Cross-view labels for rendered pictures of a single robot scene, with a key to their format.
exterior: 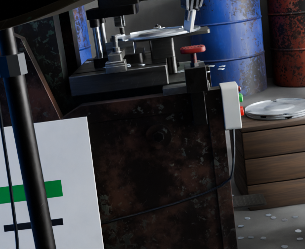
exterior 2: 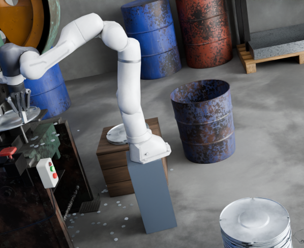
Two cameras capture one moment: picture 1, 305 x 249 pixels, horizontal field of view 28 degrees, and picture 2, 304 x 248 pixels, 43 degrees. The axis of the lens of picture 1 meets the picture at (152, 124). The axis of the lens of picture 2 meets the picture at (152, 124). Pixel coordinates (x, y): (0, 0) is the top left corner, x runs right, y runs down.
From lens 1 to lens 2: 1.11 m
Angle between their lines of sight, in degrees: 13
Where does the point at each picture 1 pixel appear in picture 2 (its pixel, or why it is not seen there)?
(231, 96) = (43, 170)
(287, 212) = (130, 200)
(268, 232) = (109, 219)
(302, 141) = not seen: hidden behind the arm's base
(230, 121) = (46, 184)
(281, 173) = (125, 176)
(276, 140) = (119, 158)
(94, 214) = not seen: outside the picture
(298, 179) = not seen: hidden behind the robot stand
